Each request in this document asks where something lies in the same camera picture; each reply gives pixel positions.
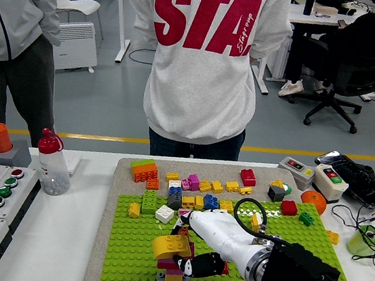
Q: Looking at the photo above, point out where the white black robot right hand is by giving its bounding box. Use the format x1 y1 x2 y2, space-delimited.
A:
163 202 269 281

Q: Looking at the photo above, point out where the yellow arched brick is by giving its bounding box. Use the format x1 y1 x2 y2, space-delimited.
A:
149 230 195 266

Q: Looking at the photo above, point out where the yellow and white brick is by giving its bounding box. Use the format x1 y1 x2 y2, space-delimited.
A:
248 211 266 234

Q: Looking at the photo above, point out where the dark grey sloped brick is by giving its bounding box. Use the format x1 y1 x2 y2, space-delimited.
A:
166 192 184 211

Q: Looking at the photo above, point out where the magenta tall brick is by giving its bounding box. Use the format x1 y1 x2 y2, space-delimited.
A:
185 172 202 192

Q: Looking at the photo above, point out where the small pink brick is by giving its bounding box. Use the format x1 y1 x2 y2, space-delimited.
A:
164 268 185 280

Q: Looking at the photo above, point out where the red square brick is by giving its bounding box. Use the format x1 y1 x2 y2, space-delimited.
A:
279 199 300 218
238 168 259 188

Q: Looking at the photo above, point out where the magenta square brick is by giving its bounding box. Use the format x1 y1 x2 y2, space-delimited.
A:
156 256 178 272

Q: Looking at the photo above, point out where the dark grey cube brick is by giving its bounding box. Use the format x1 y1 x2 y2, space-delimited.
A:
266 184 287 204

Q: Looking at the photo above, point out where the yellow triangular brick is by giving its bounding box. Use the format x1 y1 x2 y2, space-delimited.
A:
269 177 286 190

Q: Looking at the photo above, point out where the tall green brick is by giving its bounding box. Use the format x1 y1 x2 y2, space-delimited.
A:
140 189 159 217

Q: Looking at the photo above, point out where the small green brick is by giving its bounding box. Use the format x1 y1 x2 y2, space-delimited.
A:
297 211 316 228

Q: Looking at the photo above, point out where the small orange brick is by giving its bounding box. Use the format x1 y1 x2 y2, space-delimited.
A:
145 177 161 192

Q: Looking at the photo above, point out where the green studded baseplate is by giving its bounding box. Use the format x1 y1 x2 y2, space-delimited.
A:
99 171 366 281

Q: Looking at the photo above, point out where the large orange brick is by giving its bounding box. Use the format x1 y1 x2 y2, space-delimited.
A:
130 160 162 187

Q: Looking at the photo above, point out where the light green flat brick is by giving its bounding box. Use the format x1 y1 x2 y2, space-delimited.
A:
130 155 156 170

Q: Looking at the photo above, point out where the orange fruit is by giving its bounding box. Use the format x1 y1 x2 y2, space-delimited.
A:
297 188 329 216

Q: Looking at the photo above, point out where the grey-brown table mat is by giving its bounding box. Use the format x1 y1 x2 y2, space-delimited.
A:
81 139 374 281

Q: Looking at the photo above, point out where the translucent green cup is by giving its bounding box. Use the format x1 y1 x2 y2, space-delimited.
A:
345 222 375 258

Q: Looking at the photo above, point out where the white panel under desk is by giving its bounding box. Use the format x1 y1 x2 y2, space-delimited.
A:
264 34 294 82

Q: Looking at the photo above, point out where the clear bottle with red cap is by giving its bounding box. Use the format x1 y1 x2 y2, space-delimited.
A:
30 127 80 199

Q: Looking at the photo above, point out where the black office chair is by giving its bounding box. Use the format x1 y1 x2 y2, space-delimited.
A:
285 33 375 138

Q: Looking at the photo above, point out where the grey holder block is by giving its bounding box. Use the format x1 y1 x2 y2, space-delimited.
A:
0 137 35 172

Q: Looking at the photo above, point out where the white office desk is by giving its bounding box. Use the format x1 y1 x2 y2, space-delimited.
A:
247 0 369 110
94 0 138 65

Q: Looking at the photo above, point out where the white panel heater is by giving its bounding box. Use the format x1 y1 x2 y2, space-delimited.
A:
49 16 104 77

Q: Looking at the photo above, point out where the black bottle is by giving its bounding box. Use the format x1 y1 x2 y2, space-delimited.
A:
302 0 316 17

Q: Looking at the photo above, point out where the small cardboard box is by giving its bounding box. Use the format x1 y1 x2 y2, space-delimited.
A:
314 4 339 17

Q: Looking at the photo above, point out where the seated person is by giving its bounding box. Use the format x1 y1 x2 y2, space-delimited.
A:
277 0 375 113

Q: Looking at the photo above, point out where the white plastic chair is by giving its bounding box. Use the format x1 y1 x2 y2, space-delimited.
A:
45 0 111 41

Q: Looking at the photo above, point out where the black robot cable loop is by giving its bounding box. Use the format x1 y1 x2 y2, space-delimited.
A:
228 195 288 249

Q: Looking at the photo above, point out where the grey two-button switch box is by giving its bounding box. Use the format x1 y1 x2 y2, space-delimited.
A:
274 154 319 192

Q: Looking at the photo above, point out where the beige two-button switch box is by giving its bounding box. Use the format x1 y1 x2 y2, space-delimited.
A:
308 162 352 206

